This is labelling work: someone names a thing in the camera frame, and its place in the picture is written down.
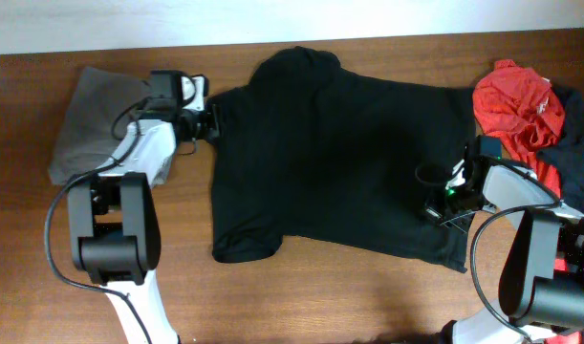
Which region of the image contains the grey folded garment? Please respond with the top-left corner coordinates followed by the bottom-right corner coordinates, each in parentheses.
top-left (48, 67), bottom-right (149, 185)

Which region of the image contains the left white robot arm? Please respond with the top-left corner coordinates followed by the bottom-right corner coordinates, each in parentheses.
top-left (66, 105), bottom-right (220, 343)

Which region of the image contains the dark navy garment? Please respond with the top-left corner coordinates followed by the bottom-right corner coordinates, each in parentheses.
top-left (537, 86), bottom-right (584, 214)

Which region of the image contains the red garment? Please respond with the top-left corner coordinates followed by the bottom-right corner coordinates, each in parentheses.
top-left (472, 59), bottom-right (565, 198)

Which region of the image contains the black t-shirt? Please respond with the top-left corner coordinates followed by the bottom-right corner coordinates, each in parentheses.
top-left (208, 47), bottom-right (475, 271)

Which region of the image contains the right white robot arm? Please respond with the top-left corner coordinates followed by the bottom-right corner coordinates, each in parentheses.
top-left (415, 155), bottom-right (584, 343)

